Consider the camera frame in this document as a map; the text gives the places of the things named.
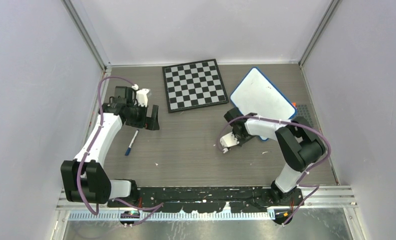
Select slotted cable duct strip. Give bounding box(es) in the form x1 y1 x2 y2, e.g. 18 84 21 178
68 209 275 221

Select whiteboard with blue frame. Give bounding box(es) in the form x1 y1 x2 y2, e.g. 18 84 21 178
230 67 297 142

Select aluminium front frame rail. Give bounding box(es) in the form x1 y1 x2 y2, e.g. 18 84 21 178
56 185 358 211

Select grey studded base plate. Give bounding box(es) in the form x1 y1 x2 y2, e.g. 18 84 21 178
295 104 314 127

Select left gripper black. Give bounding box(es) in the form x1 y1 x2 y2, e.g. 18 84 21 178
126 102 159 131

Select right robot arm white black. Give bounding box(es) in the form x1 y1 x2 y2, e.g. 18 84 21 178
219 107 326 205

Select blue white marker pen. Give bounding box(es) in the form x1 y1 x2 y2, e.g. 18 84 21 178
125 129 139 156

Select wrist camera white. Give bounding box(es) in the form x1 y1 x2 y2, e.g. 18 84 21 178
219 132 240 154
132 84 151 107

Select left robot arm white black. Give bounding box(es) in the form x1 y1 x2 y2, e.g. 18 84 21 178
61 85 160 207

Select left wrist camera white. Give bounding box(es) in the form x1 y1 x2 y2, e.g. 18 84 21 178
132 84 151 107

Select black white checkerboard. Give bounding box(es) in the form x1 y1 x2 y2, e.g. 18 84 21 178
162 59 229 113

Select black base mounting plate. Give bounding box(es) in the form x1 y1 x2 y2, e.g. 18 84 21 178
122 186 303 214

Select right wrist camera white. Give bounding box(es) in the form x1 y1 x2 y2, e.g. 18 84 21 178
219 132 240 154

